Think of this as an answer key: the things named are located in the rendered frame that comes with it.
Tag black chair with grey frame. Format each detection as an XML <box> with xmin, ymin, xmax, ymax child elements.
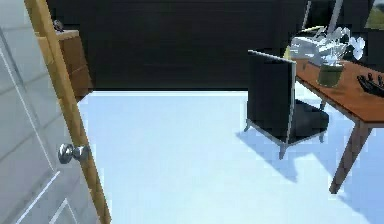
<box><xmin>243</xmin><ymin>49</ymin><xmax>330</xmax><ymax>160</ymax></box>

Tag black ridged object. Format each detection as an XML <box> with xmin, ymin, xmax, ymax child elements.
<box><xmin>356</xmin><ymin>72</ymin><xmax>384</xmax><ymax>98</ymax></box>

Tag white panelled room door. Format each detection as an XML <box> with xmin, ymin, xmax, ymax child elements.
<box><xmin>0</xmin><ymin>0</ymin><xmax>112</xmax><ymax>224</ymax></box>

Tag white crumpled object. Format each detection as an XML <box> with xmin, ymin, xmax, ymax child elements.
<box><xmin>289</xmin><ymin>35</ymin><xmax>324</xmax><ymax>66</ymax></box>

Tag white flowers in green pot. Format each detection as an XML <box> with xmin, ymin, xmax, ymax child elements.
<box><xmin>316</xmin><ymin>27</ymin><xmax>366</xmax><ymax>89</ymax></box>

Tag grey floor lamp pole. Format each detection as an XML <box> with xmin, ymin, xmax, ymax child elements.
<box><xmin>327</xmin><ymin>0</ymin><xmax>344</xmax><ymax>34</ymax></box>

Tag brown wooden cupboard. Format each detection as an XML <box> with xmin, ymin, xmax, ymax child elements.
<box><xmin>35</xmin><ymin>29</ymin><xmax>94</xmax><ymax>103</ymax></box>

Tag silver round door knob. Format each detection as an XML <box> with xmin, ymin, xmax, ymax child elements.
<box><xmin>57</xmin><ymin>143</ymin><xmax>90</xmax><ymax>165</ymax></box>

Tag brown wooden table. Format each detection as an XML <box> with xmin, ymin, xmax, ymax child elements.
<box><xmin>293</xmin><ymin>58</ymin><xmax>384</xmax><ymax>195</ymax></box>

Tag small grey round object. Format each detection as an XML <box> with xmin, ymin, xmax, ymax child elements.
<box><xmin>52</xmin><ymin>19</ymin><xmax>65</xmax><ymax>33</ymax></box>

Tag framed landscape picture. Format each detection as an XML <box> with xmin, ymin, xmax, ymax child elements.
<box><xmin>364</xmin><ymin>0</ymin><xmax>384</xmax><ymax>31</ymax></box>

